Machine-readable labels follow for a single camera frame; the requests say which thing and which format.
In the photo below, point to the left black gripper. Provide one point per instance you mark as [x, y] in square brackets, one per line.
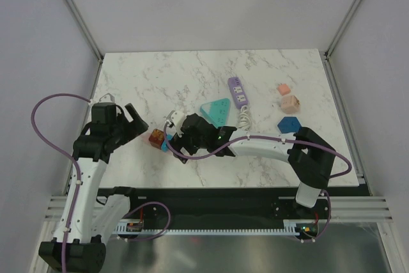
[135, 128]

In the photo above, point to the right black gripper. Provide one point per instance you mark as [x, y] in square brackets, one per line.
[178, 142]

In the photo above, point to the light blue plug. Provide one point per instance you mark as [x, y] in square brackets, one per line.
[164, 146]

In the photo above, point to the brown cube plug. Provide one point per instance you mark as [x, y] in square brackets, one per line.
[156, 138]

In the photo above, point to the teal power strip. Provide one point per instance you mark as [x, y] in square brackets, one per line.
[216, 112]

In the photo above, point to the purple power strip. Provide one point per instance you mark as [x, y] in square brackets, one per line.
[237, 91]

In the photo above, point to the blue cube plug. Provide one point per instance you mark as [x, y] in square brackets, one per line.
[289, 124]

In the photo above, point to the peach cube plug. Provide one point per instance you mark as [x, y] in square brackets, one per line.
[290, 104]

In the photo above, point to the pink plug adapter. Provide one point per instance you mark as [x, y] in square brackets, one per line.
[283, 89]

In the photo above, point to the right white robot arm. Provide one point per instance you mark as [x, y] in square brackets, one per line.
[309, 156]

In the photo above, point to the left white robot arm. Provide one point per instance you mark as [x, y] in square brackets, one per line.
[80, 239]

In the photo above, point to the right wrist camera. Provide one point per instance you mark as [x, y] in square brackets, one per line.
[175, 120]

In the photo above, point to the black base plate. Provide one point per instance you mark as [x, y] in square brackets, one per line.
[217, 208]

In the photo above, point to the white cable duct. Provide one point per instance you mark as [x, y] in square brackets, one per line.
[289, 229]

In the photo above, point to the left aluminium frame post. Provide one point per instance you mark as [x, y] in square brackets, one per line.
[84, 29]

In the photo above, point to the aluminium frame post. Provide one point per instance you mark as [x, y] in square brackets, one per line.
[343, 27]
[84, 29]

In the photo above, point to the aluminium rail bar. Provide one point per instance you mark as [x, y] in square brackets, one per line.
[344, 209]

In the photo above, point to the right aluminium frame post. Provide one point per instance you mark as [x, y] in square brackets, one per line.
[343, 27]

